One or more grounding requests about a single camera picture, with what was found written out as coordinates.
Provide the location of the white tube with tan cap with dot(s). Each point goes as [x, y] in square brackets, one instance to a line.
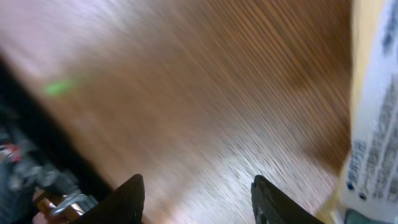
[367, 187]

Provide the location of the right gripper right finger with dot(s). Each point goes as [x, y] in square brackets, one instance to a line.
[271, 206]

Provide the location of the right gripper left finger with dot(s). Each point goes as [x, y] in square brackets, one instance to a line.
[124, 206]

